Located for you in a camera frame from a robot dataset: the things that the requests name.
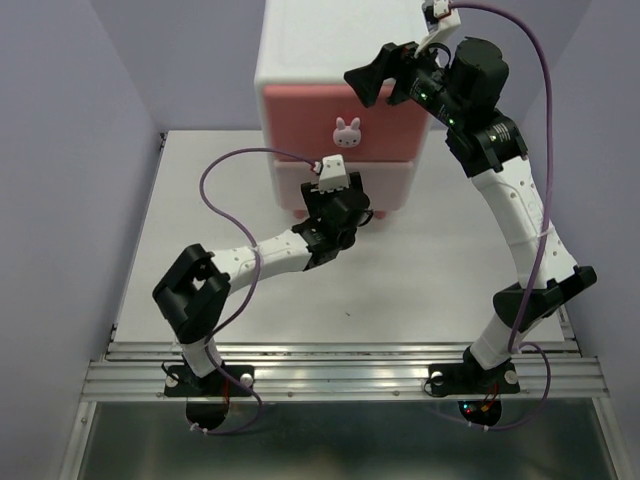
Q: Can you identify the aluminium mounting rail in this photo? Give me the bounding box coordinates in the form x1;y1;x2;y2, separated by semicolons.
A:
59;129;619;480

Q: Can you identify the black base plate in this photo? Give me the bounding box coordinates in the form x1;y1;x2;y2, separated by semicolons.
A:
423;362;521;398
161;363;251;398

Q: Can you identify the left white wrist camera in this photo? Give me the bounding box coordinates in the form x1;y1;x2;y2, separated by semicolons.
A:
311;154;350;193

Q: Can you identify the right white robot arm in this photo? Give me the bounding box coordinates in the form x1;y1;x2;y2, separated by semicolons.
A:
343;37;597;390

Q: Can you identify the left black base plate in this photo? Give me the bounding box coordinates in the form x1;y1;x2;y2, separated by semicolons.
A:
161;363;251;398

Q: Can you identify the bunny knob drawer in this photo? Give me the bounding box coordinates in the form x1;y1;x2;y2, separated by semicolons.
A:
332;117;362;149

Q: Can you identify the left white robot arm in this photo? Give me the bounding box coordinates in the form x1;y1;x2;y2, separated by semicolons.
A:
152;172;370;394

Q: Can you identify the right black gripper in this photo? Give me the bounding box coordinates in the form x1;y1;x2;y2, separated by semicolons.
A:
346;31;467;128

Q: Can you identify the white plastic shoe cabinet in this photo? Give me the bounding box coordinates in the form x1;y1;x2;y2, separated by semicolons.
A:
253;0;446;220

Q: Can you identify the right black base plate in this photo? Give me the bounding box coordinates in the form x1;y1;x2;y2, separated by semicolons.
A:
423;362;521;398

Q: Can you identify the light pink drawer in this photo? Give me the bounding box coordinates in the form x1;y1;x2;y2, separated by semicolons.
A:
270;160;417;212

